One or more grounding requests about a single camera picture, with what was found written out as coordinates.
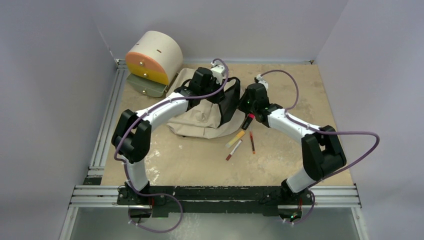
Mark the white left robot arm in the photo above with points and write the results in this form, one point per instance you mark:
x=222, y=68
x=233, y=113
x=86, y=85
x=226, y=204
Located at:
x=132, y=135

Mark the yellow orange highlighter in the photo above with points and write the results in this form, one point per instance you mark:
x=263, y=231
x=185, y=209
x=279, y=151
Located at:
x=235, y=139

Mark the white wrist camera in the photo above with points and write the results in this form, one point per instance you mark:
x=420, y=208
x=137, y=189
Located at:
x=260, y=80
x=219, y=72

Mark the aluminium side rail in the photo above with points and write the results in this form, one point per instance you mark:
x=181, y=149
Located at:
x=103, y=141

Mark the round drawer cabinet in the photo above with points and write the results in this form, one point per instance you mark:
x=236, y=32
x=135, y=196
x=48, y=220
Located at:
x=153, y=63

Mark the beige canvas backpack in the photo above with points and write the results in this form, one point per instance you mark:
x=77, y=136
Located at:
x=203, y=121

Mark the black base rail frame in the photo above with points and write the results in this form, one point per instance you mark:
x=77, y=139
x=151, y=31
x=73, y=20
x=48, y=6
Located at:
x=264, y=200

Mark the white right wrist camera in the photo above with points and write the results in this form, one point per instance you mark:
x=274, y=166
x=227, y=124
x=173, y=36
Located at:
x=260, y=80

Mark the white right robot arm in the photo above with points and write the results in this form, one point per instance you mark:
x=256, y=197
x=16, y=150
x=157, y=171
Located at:
x=321, y=150

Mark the white brown marker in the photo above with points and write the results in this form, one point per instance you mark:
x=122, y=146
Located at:
x=237, y=145

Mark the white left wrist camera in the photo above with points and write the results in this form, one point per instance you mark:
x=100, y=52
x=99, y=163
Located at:
x=219, y=72

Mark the thin red pen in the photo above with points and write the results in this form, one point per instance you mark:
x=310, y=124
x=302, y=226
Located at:
x=252, y=142

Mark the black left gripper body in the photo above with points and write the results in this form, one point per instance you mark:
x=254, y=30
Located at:
x=213, y=86

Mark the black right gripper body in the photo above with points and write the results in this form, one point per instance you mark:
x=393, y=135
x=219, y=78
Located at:
x=246, y=105

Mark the black pink highlighter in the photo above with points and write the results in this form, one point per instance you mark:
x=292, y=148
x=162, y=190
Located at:
x=248, y=120

